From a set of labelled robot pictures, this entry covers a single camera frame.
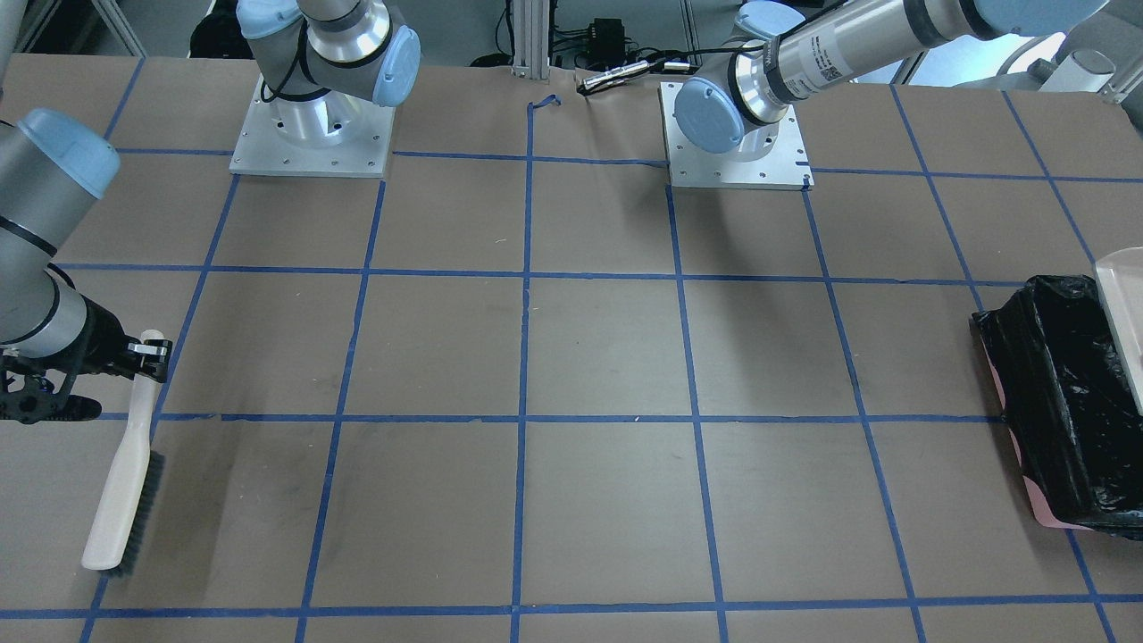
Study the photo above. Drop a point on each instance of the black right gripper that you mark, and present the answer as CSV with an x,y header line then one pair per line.
x,y
104,338

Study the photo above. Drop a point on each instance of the beige hand brush black bristles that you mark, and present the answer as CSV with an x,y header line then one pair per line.
x,y
119,526

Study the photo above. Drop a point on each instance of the beige plastic dustpan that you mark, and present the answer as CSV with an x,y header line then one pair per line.
x,y
1119,283

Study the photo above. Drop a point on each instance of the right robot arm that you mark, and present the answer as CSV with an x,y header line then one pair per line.
x,y
329,69

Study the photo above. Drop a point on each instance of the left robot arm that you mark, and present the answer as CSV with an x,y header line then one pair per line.
x,y
751,80

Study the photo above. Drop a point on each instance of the black trash bag bin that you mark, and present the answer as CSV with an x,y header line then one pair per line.
x,y
1067,403

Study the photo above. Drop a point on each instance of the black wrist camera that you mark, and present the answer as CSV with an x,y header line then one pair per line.
x,y
29,396

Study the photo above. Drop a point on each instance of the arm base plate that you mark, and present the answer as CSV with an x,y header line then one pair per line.
x,y
332,136
773,156

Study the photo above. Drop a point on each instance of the aluminium frame post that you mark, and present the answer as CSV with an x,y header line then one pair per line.
x,y
531,23

